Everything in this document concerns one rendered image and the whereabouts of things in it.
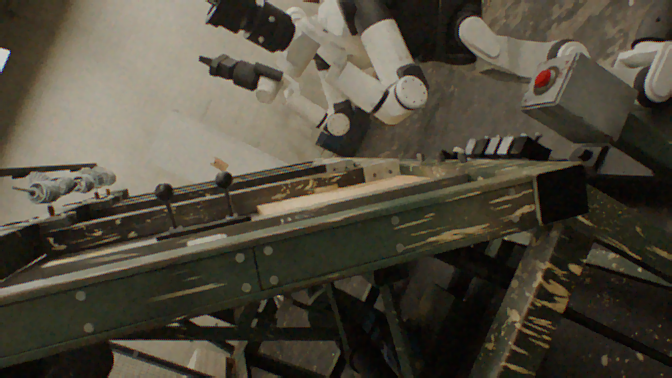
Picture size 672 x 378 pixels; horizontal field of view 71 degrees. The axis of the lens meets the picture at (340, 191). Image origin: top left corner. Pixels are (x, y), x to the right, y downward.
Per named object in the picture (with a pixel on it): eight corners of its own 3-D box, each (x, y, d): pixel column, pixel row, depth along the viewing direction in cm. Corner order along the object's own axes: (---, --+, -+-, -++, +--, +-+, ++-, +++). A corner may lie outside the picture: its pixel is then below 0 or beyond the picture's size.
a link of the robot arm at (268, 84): (253, 77, 166) (283, 89, 166) (241, 97, 160) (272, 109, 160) (255, 52, 157) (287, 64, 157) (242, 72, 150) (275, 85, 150)
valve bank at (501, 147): (599, 156, 125) (531, 114, 119) (577, 204, 124) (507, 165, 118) (492, 156, 173) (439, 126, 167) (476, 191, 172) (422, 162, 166)
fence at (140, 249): (469, 189, 116) (467, 173, 115) (45, 286, 93) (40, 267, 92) (459, 187, 120) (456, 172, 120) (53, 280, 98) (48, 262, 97)
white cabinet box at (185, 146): (344, 194, 529) (169, 108, 475) (321, 239, 532) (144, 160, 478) (333, 186, 588) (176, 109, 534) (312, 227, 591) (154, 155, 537)
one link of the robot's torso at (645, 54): (642, 65, 175) (617, 47, 172) (694, 54, 156) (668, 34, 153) (620, 114, 174) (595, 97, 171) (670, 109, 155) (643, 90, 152)
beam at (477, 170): (591, 214, 95) (585, 161, 94) (541, 227, 92) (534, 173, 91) (330, 173, 307) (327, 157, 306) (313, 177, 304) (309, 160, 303)
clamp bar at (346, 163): (356, 174, 206) (346, 119, 203) (61, 235, 177) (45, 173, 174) (350, 173, 215) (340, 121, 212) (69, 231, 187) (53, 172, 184)
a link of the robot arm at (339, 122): (358, 120, 174) (340, 60, 165) (363, 128, 162) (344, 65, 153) (328, 129, 174) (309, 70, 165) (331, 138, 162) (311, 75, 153)
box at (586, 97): (643, 93, 96) (579, 48, 92) (620, 145, 96) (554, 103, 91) (597, 99, 108) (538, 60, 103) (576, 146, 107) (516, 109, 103)
